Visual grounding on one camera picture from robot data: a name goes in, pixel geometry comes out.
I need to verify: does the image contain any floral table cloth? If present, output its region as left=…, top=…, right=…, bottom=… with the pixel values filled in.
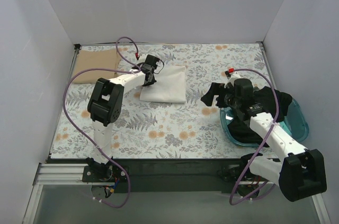
left=49, top=43, right=299, bottom=159

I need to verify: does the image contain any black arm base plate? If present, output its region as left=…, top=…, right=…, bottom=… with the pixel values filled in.
left=82, top=158, right=262, bottom=198

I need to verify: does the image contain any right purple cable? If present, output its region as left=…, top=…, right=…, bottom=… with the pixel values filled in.
left=229, top=68, right=280, bottom=206

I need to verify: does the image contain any folded tan t-shirt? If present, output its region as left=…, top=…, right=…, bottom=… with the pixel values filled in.
left=72, top=49, right=121, bottom=84

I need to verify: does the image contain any white printed t-shirt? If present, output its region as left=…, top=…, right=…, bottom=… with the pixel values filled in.
left=140, top=66, right=186, bottom=104

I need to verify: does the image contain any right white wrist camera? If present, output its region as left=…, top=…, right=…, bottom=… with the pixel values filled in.
left=225, top=68, right=242, bottom=86

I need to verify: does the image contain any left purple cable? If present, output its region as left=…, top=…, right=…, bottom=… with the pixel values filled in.
left=63, top=36, right=141, bottom=209

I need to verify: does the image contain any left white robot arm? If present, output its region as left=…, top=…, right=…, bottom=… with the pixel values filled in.
left=86, top=55, right=164, bottom=182

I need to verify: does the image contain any purple cable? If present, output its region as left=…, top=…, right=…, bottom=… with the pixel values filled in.
left=63, top=36, right=141, bottom=209
left=229, top=68, right=280, bottom=206

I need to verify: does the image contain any black t-shirt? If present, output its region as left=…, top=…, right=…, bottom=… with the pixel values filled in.
left=227, top=86, right=293, bottom=145

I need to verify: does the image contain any aluminium frame rail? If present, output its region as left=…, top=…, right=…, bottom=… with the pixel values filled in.
left=23, top=163, right=331, bottom=223

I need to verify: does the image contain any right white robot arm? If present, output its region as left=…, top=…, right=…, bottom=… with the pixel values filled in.
left=201, top=78, right=327, bottom=202

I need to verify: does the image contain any teal plastic basket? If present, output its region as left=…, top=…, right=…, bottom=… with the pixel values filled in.
left=220, top=86, right=309, bottom=147

